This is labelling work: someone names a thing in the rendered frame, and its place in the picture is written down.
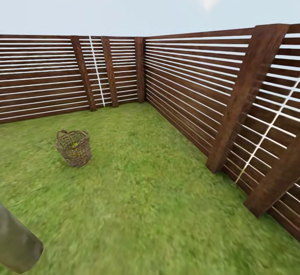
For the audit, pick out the tree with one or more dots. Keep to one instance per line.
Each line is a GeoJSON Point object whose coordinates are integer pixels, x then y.
{"type": "Point", "coordinates": [20, 249]}

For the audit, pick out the wicker basket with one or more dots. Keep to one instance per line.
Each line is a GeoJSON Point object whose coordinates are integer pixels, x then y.
{"type": "Point", "coordinates": [84, 155]}

